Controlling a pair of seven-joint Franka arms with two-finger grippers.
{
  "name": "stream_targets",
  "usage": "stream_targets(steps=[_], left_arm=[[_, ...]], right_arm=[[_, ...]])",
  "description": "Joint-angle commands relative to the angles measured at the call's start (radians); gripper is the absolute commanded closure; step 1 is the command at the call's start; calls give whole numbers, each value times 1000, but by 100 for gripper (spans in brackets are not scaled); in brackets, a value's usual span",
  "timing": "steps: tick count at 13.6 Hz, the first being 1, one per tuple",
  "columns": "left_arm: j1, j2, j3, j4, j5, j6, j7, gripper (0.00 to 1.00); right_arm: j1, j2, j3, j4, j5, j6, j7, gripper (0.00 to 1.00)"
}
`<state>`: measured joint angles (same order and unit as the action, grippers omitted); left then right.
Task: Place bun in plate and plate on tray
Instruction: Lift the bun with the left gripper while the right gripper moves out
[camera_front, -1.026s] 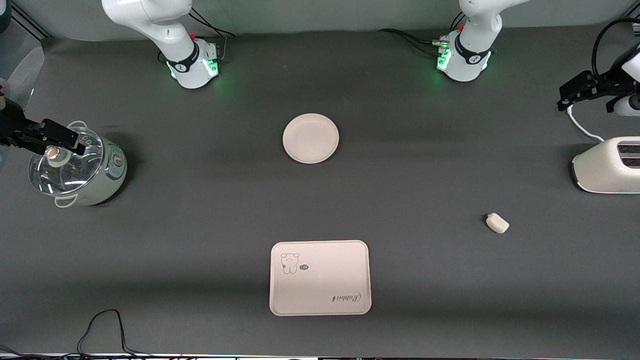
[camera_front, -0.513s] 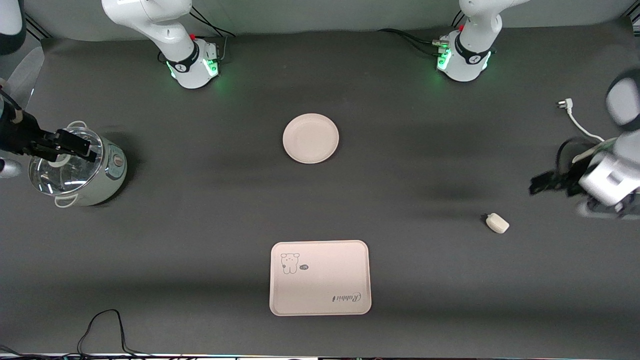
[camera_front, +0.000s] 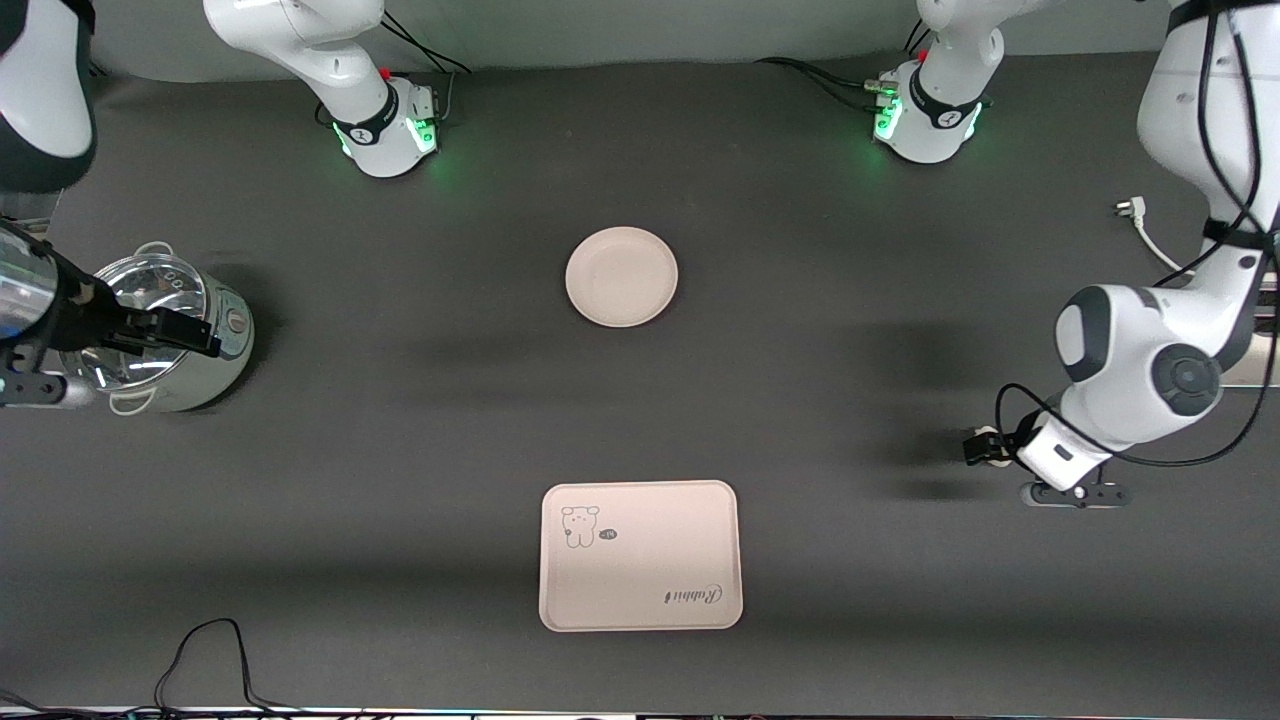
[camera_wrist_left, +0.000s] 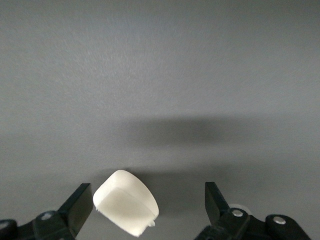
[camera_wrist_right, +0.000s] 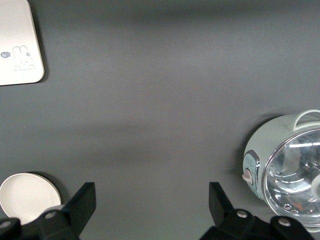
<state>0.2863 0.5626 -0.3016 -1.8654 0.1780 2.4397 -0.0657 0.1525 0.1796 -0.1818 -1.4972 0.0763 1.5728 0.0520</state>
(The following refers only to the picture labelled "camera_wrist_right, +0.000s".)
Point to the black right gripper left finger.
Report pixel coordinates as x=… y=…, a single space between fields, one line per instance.
x=80 y=207

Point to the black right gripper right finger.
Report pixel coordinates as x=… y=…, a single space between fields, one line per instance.
x=225 y=215

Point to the cream round plate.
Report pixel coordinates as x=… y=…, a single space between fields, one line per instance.
x=25 y=195

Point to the cream tray with rabbit print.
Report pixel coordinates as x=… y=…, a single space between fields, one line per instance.
x=17 y=32

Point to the glass pot lid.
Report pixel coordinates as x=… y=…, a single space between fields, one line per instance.
x=292 y=175

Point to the pale green electric pot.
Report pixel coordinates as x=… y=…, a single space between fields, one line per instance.
x=260 y=140

